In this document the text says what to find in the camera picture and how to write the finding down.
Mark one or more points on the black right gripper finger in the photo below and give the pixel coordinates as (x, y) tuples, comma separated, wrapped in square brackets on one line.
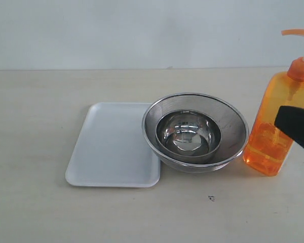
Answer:
[(290, 121)]

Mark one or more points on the orange pump soap bottle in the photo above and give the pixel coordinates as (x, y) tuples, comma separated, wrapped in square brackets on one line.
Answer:
[(268, 147)]

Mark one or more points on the steel mesh strainer bowl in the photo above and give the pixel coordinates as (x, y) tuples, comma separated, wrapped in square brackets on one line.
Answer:
[(235, 131)]

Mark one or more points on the small stainless steel bowl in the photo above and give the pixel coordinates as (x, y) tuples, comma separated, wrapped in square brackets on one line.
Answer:
[(188, 136)]

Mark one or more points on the white rectangular plastic tray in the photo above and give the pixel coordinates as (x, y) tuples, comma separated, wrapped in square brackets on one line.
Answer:
[(111, 151)]

